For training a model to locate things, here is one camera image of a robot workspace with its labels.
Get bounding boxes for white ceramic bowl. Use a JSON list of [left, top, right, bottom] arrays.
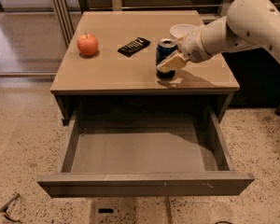
[[169, 23, 196, 39]]

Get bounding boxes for blue pepsi can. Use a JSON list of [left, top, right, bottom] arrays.
[[155, 38, 179, 80]]

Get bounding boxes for open grey top drawer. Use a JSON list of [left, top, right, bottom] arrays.
[[36, 108, 254, 198]]

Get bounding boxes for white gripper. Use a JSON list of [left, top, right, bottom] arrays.
[[157, 25, 212, 73]]

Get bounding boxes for black snack bar wrapper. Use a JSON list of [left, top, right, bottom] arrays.
[[118, 37, 150, 57]]

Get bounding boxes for beige cabinet with top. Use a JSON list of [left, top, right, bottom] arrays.
[[50, 10, 239, 119]]

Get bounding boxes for red apple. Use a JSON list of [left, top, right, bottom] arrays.
[[77, 33, 98, 56]]

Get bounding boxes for metal tool on floor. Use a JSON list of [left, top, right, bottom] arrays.
[[0, 193, 20, 223]]

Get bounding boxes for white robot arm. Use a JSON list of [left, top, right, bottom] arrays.
[[157, 0, 280, 73]]

